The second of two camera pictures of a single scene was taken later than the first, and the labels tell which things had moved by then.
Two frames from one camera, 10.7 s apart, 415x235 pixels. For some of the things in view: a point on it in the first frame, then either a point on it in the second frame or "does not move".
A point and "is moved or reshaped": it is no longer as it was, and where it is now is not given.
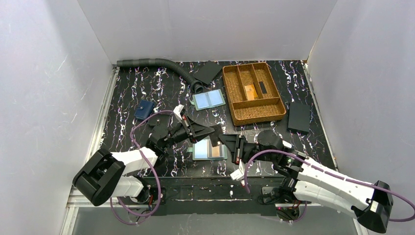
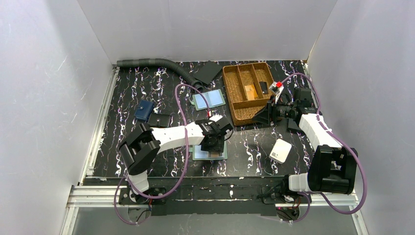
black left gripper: (188, 129) -> (213, 144)
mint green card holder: (203, 150) does not move
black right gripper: (239, 150) -> (270, 112)
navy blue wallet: (144, 110) does not move
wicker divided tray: (265, 106) does not move
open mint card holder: (208, 100) does not move
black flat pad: (207, 72) does not move
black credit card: (214, 136) is moved or reshaped
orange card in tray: (251, 93) does not move
